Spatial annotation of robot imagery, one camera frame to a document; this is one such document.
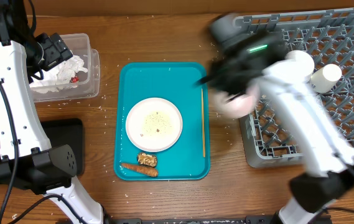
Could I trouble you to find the clear plastic waste bin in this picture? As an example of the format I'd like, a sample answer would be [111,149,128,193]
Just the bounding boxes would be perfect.
[30,34,100,102]

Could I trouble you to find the small red waste piece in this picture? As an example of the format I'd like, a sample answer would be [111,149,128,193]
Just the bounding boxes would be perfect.
[70,77,79,83]

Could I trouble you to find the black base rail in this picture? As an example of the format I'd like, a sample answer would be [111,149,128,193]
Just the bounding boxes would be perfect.
[111,215,272,224]

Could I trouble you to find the teal plastic tray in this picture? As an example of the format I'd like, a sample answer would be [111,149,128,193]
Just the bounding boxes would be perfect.
[114,62,211,181]

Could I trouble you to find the pale green bowl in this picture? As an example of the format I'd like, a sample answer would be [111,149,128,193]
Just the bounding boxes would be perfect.
[285,50,315,82]

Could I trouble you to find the white paper cup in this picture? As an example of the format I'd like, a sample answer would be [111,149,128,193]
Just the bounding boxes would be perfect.
[310,64,342,93]

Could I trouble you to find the grey dishwasher rack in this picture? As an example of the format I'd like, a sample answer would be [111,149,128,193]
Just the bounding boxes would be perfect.
[233,8,354,168]

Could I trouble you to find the white tissue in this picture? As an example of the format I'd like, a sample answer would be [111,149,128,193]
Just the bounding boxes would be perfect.
[30,55,88,94]

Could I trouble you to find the large white pink-rimmed plate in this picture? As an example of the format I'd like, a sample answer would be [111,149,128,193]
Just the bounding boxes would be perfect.
[126,98,183,152]

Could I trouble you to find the orange carrot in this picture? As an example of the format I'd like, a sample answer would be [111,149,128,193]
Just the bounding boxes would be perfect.
[121,163,159,177]

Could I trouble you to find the wooden chopstick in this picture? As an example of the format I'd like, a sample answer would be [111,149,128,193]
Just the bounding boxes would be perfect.
[201,89,206,158]

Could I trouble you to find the brown granola bar piece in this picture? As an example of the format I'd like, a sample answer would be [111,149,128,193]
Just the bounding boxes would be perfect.
[137,152,157,167]

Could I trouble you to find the black tray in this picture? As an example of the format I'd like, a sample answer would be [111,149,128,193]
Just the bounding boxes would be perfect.
[16,118,85,181]

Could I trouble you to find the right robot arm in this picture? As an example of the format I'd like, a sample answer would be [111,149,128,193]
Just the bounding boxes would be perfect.
[200,14,354,223]

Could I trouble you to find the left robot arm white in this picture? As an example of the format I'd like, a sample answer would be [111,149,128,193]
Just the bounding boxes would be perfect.
[0,1,110,223]

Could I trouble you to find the small pink bowl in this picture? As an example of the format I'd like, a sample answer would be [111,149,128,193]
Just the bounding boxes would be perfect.
[213,85,260,119]

